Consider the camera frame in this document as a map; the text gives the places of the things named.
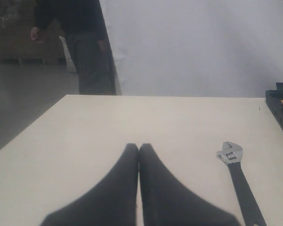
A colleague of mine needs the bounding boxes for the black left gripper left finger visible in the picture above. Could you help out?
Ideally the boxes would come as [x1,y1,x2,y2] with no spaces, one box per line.
[42,143,139,226]

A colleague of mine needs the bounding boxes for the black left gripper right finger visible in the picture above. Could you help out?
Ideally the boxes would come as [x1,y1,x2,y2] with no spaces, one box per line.
[139,144,240,226]

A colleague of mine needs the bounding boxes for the adjustable wrench black handle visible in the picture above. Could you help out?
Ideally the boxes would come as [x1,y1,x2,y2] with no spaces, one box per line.
[216,141,267,226]

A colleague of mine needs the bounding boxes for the black plastic tool case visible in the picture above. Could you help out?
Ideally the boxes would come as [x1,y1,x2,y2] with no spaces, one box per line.
[265,82,283,130]

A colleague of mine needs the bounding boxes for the white woven sack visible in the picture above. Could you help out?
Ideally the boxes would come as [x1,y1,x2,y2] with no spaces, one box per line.
[59,36,76,73]

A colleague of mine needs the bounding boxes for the person in dark clothes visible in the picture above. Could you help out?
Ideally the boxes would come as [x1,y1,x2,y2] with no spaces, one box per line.
[31,0,115,95]

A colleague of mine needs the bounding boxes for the brown wooden crates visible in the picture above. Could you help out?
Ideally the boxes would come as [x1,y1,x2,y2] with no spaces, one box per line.
[0,0,65,65]

